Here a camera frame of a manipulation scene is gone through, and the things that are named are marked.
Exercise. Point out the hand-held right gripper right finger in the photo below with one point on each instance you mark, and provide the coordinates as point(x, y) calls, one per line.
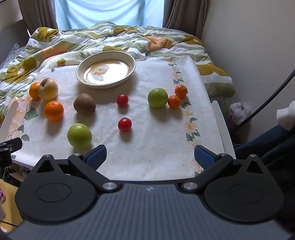
point(204, 157)

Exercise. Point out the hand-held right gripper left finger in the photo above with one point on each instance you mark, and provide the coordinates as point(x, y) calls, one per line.
point(96, 157)

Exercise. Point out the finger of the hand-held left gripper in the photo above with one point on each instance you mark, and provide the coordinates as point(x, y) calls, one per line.
point(13, 143)

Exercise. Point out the large orange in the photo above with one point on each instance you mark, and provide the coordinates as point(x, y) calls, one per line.
point(34, 91)
point(54, 111)

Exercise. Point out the brown kiwi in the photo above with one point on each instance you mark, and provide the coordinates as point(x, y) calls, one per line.
point(84, 104)

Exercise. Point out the small orange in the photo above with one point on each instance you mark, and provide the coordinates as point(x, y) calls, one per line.
point(174, 102)
point(181, 91)

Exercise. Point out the yellow apple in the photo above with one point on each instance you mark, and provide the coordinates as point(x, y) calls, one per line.
point(48, 90)

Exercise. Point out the green apple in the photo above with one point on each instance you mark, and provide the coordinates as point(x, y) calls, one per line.
point(157, 97)
point(79, 135)

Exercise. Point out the cream ceramic bowl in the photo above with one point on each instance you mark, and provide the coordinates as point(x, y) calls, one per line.
point(106, 69)

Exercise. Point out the white table leg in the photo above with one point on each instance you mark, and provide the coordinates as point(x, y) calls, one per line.
point(222, 127)

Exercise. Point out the red tomato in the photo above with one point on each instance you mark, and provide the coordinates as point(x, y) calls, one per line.
point(124, 124)
point(122, 100)

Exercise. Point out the floral tablecloth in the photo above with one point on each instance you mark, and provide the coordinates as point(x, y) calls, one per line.
point(152, 140)

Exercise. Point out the white plastic bag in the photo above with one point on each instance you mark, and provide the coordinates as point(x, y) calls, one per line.
point(239, 113)

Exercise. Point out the person's dark blue pants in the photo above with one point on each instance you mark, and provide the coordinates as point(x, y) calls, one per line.
point(262, 147)

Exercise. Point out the grey speckled sheet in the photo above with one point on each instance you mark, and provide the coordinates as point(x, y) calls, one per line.
point(12, 54)

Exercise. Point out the striped floral blanket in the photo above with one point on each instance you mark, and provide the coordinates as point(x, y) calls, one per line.
point(76, 43)

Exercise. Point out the brown curtain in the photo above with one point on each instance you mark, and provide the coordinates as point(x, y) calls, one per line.
point(184, 16)
point(39, 13)

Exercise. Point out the light blue curtain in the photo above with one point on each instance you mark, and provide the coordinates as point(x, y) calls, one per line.
point(108, 11)

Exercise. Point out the grey bed frame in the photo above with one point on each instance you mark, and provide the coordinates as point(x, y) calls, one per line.
point(12, 34)

